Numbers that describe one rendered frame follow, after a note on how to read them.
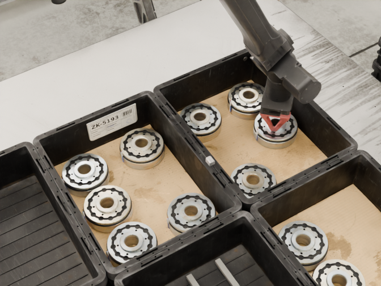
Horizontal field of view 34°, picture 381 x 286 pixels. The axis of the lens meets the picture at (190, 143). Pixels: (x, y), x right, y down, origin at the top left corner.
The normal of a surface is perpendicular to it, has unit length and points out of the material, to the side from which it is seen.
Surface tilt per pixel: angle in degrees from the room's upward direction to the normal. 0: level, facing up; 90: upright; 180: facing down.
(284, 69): 31
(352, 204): 0
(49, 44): 0
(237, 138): 0
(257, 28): 98
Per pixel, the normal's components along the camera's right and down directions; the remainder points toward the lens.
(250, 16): 0.61, 0.68
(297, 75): -0.40, -0.30
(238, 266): -0.02, -0.65
